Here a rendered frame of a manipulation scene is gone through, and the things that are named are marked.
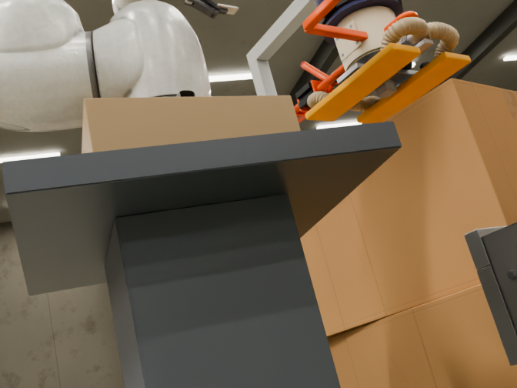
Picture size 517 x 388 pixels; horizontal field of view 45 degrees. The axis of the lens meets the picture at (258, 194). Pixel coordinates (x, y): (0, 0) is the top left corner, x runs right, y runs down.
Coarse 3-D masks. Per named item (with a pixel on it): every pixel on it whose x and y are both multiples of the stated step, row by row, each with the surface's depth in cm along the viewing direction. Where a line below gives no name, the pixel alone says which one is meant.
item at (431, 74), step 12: (432, 60) 157; (444, 60) 154; (456, 60) 156; (468, 60) 158; (420, 72) 160; (432, 72) 159; (444, 72) 161; (408, 84) 164; (420, 84) 164; (432, 84) 166; (396, 96) 168; (408, 96) 170; (420, 96) 172; (372, 108) 174; (384, 108) 173; (396, 108) 176; (360, 120) 178; (372, 120) 180; (384, 120) 182
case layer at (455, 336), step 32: (480, 288) 117; (384, 320) 138; (416, 320) 130; (448, 320) 123; (480, 320) 117; (352, 352) 147; (384, 352) 138; (416, 352) 130; (448, 352) 124; (480, 352) 117; (352, 384) 147; (384, 384) 138; (416, 384) 131; (448, 384) 124; (480, 384) 117; (512, 384) 112
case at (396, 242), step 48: (432, 96) 128; (480, 96) 129; (432, 144) 128; (480, 144) 121; (384, 192) 138; (432, 192) 128; (480, 192) 120; (336, 240) 149; (384, 240) 138; (432, 240) 128; (336, 288) 149; (384, 288) 138; (432, 288) 128
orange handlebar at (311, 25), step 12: (324, 0) 142; (336, 0) 140; (312, 12) 146; (324, 12) 143; (408, 12) 155; (312, 24) 147; (336, 36) 155; (348, 36) 156; (360, 36) 158; (336, 72) 175; (324, 84) 179; (336, 84) 181; (300, 120) 196
